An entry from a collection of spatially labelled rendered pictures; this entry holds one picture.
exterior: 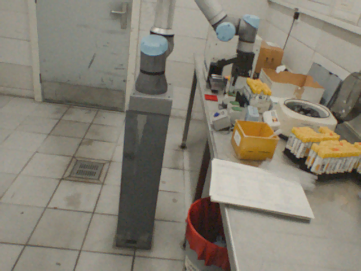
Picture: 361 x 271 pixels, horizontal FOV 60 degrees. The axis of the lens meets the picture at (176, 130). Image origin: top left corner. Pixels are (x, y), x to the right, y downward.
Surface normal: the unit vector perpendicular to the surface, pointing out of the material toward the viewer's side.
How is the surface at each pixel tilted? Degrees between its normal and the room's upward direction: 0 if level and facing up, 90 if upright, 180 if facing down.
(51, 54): 90
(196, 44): 90
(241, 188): 1
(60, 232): 0
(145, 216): 90
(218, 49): 90
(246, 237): 0
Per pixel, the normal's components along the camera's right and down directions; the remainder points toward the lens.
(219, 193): 0.14, -0.87
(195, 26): 0.00, 0.47
